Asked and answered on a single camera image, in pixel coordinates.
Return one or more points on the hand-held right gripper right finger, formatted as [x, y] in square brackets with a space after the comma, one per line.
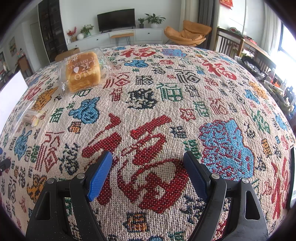
[196, 178]

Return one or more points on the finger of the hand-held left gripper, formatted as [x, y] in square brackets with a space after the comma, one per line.
[4, 164]

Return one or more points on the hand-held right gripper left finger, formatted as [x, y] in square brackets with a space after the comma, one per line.
[99, 178]

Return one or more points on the long clear bread packet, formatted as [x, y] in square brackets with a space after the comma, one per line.
[30, 115]

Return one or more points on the white cardboard box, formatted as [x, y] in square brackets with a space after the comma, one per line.
[11, 92]

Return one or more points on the clear bag of toast bread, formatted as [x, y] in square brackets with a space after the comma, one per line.
[82, 71]

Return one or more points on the printed woven blanket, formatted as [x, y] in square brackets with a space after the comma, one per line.
[148, 111]

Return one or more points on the dark basket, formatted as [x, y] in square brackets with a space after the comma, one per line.
[252, 67]

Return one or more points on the brown cardboard box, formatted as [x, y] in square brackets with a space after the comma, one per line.
[69, 52]

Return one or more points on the white round vase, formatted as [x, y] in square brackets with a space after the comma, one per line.
[80, 36]

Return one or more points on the wooden stool with metal legs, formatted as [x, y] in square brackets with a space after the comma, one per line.
[121, 35]

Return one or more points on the dark glass display cabinet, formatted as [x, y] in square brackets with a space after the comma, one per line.
[52, 27]

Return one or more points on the orange lounge chair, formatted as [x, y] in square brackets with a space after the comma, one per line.
[185, 33]

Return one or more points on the red flower arrangement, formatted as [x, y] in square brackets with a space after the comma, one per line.
[71, 32]

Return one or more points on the leafy potted plant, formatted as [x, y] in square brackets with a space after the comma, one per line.
[87, 30]

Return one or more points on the white television cabinet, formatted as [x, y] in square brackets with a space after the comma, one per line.
[148, 34]

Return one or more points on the black television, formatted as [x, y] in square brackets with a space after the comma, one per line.
[115, 19]

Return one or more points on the small green potted plant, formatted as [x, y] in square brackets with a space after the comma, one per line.
[141, 22]

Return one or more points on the grey curtain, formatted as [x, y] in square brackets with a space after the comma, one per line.
[207, 16]

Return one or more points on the large green potted plant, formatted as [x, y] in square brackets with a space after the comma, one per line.
[154, 19]

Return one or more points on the white sheer curtain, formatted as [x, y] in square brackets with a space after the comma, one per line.
[274, 27]

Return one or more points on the framed wall picture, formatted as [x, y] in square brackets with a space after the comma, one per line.
[12, 46]

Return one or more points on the red wall hanging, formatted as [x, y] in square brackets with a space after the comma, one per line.
[226, 1]

